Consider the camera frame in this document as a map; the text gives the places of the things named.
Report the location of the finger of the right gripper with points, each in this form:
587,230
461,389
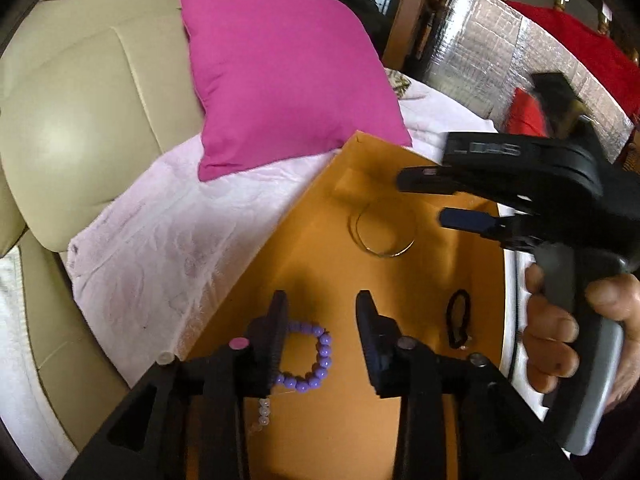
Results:
477,222
427,180

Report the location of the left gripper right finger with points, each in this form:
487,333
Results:
459,419

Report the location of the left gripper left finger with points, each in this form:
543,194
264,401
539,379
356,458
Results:
186,419

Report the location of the thin metal bangle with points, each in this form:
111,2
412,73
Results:
384,228

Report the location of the person's right hand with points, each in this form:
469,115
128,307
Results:
550,330

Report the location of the orange cardboard tray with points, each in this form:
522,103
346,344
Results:
347,348

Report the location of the small red cushion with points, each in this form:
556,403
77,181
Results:
525,116

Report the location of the patterned fabric piece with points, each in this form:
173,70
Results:
399,82

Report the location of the silver foil insulation panel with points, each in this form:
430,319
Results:
480,51

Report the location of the large red cushion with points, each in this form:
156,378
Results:
600,55

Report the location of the pale pink blanket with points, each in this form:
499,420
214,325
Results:
189,241

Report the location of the magenta cushion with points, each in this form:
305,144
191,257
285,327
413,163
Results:
281,79

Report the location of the cream leather armchair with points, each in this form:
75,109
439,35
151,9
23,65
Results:
92,92

